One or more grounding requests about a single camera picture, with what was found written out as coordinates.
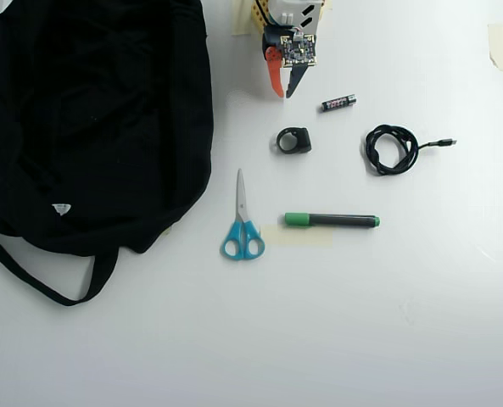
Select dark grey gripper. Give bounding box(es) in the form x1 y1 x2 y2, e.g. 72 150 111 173
260 24 310 99

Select green capped black marker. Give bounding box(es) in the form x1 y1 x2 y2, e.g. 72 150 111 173
283 211 382 231

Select black fabric bag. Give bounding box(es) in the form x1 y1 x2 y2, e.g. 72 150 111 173
0 0 215 307

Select black AAA battery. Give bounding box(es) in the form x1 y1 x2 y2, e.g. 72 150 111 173
320 95 358 114

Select yellow perforated base part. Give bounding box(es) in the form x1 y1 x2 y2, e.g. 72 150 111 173
244 0 274 34

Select beige masking tape strip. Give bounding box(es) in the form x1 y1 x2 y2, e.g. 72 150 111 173
231 0 256 36
487 22 503 75
260 224 334 248

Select camera circuit board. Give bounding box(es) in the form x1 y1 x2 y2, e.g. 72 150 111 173
280 34 320 69

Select black plastic ring clip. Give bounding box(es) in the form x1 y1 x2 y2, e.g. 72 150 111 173
270 125 312 156

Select coiled black USB cable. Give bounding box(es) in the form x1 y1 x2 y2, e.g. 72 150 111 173
363 123 458 177

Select blue handled scissors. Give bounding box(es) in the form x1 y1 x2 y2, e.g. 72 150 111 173
221 168 265 261

